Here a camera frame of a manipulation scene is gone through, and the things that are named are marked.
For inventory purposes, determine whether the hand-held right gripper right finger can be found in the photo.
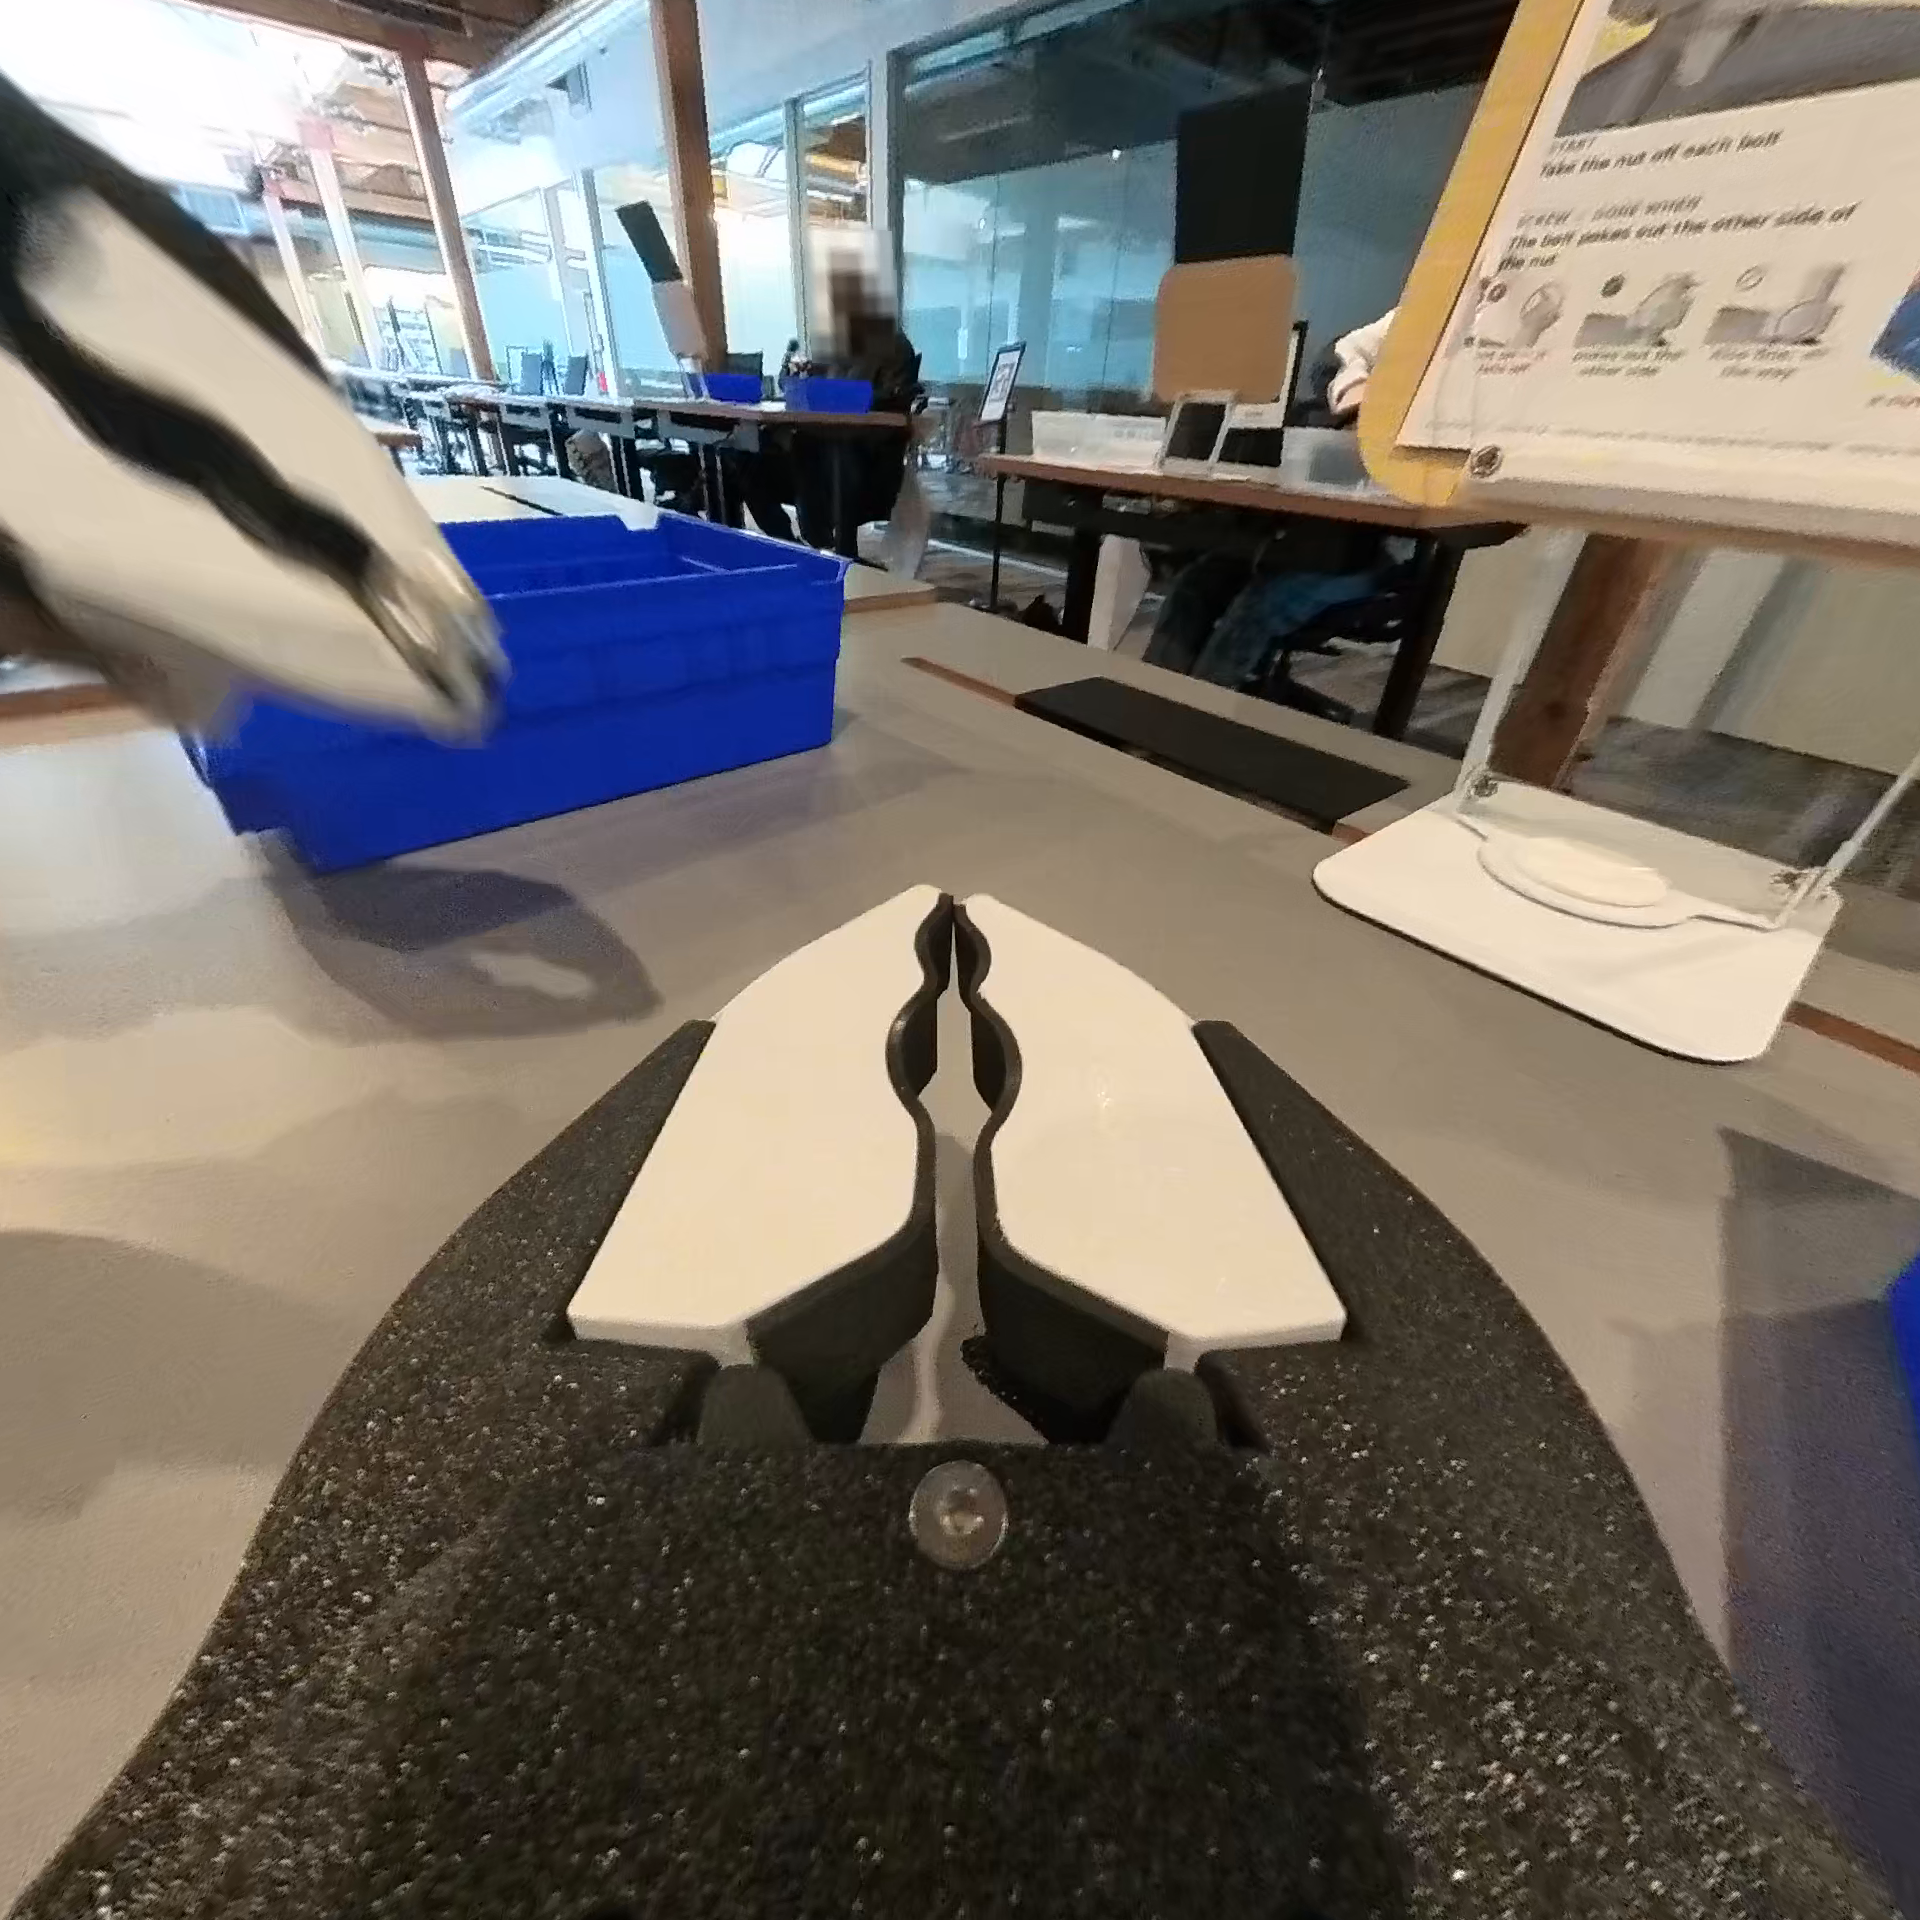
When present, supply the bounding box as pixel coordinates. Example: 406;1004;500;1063
957;893;1353;1429

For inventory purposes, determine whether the blue plastic object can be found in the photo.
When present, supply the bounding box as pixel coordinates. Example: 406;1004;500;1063
1880;1256;1920;1509

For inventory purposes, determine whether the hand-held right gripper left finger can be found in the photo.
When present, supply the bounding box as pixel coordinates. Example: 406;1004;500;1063
565;884;959;1437

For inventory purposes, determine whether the wooden post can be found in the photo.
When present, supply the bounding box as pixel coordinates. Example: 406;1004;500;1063
1493;532;1687;792

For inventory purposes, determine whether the white round pad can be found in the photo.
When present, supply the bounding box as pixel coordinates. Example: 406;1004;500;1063
1477;834;1676;921

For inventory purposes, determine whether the clear plastic container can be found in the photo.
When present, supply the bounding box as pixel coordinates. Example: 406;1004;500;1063
1032;409;1175;462

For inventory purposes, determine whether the wooden top desk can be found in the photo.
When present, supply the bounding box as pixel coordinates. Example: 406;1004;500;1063
975;449;1520;739

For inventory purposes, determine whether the long row of desks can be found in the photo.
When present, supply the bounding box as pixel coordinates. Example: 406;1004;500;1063
383;366;919;560

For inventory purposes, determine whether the black rectangular mat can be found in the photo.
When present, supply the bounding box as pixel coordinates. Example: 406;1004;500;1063
1014;675;1414;831

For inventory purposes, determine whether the printed instruction sheet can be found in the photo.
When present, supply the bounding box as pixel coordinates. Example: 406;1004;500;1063
1394;0;1920;508

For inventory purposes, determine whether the cork board panel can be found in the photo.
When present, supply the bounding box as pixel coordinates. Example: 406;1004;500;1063
1152;253;1303;409

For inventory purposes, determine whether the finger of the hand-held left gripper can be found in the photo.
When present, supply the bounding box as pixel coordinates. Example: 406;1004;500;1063
0;74;509;679
0;355;492;746

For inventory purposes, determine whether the large blue plastic bin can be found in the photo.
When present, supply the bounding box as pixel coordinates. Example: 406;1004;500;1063
187;514;853;881

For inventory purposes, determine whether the clear document stand white base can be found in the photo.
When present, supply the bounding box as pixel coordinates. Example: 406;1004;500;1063
1312;480;1920;1065

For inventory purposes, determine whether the yellow backing board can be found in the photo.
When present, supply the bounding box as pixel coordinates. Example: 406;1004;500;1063
1357;0;1597;508

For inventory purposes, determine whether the black wall panel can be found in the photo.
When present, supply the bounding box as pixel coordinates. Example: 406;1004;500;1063
1175;77;1315;272

